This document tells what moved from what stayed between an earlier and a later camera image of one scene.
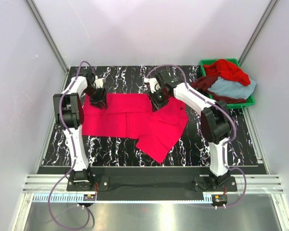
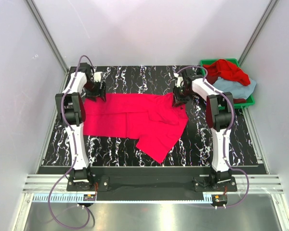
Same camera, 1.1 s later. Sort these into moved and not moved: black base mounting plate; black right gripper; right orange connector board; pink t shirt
Moved: black right gripper
Not moved: pink t shirt; right orange connector board; black base mounting plate
